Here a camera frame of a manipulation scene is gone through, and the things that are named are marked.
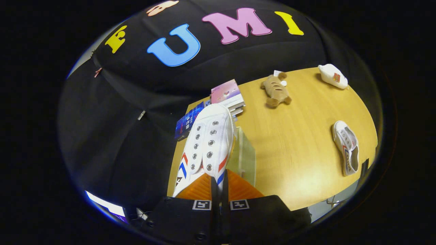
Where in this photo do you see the white plush toy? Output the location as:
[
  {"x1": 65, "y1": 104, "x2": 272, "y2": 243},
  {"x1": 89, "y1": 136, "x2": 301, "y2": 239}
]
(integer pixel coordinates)
[{"x1": 318, "y1": 64, "x2": 348, "y2": 89}]

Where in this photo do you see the green fabric storage box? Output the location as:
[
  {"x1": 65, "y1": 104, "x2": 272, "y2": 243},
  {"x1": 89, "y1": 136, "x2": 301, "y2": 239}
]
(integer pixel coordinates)
[{"x1": 227, "y1": 127, "x2": 256, "y2": 186}]

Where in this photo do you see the computer monitor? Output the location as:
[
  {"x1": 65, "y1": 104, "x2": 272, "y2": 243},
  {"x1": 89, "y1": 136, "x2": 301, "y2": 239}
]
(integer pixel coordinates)
[{"x1": 84, "y1": 190, "x2": 129, "y2": 224}]

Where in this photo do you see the black backdrop cloth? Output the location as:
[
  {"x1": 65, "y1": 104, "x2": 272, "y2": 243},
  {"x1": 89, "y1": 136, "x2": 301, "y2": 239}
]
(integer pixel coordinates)
[{"x1": 58, "y1": 0, "x2": 372, "y2": 218}]

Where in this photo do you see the brown plush toy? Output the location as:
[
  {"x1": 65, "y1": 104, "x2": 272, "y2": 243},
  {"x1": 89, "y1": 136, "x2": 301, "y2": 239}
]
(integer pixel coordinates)
[{"x1": 261, "y1": 70, "x2": 292, "y2": 109}]

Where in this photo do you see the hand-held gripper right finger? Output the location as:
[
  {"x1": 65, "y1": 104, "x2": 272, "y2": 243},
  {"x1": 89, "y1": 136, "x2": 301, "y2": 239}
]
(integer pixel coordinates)
[{"x1": 221, "y1": 169, "x2": 311, "y2": 245}]

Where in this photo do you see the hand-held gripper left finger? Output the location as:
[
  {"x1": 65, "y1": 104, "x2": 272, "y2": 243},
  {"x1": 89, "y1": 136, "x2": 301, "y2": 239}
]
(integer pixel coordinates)
[{"x1": 145, "y1": 175, "x2": 220, "y2": 245}]

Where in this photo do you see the white canvas shoe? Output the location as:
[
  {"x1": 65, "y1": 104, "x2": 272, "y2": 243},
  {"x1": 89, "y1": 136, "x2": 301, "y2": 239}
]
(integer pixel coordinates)
[
  {"x1": 172, "y1": 103, "x2": 236, "y2": 198},
  {"x1": 332, "y1": 120, "x2": 360, "y2": 177}
]

